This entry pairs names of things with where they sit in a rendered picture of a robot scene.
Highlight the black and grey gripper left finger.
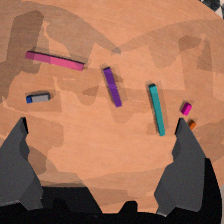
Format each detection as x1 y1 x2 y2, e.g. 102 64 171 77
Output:
0 117 43 224

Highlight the grey rod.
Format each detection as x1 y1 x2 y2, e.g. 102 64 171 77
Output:
31 93 51 103

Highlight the small magenta block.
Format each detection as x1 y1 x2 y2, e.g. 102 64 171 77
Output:
181 102 192 116

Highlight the pink rod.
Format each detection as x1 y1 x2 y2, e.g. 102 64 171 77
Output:
25 51 85 71

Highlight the purple rod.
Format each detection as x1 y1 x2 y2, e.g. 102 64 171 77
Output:
103 67 122 108

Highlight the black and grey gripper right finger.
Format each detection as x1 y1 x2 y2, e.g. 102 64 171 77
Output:
154 117 222 224

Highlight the orange rod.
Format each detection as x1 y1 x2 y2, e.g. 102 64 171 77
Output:
188 120 196 130

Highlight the turquoise rod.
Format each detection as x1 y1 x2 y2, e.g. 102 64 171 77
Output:
148 84 165 137

